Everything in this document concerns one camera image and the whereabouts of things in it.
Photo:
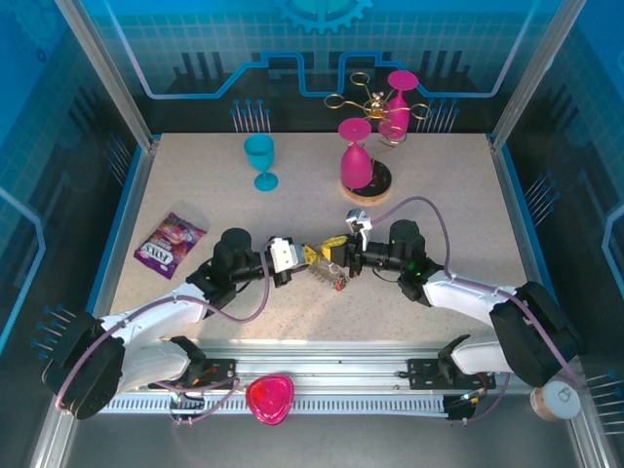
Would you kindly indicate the keyring with metal keys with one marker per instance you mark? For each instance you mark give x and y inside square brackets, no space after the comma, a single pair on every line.
[327,273]

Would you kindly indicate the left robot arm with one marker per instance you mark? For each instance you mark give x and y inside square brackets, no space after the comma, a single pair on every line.
[146,312]

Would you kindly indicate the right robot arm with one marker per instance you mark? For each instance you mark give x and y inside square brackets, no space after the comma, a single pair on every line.
[463,292]

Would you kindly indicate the purple candy bag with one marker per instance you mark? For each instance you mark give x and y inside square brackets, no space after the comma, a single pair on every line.
[168,244]

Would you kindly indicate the pink goblet with round bowl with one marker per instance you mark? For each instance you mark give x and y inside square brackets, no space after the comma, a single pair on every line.
[355,168]

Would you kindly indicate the blue plastic goblet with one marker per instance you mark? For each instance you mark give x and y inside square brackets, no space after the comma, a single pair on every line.
[258,153]

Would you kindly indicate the pink heart-shaped container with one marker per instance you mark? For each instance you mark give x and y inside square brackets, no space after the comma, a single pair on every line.
[268,397]

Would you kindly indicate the pink goblet with slim bowl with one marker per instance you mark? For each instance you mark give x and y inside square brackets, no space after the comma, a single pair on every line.
[402,80]

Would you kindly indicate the copper can with white lid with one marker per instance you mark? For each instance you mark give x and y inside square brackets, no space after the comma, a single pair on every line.
[558,397]

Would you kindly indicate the aluminium mounting rail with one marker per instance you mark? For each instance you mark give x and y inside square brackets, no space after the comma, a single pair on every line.
[317,356]

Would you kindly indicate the aluminium table side rail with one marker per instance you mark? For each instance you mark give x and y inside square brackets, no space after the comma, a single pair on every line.
[131,209]
[518,219]

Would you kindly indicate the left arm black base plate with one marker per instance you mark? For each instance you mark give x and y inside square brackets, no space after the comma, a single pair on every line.
[222,370]

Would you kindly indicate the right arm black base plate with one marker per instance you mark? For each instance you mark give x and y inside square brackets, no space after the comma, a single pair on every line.
[421,373]

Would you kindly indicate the aluminium frame post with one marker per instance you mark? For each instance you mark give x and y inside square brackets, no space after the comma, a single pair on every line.
[109,73]
[529,83]

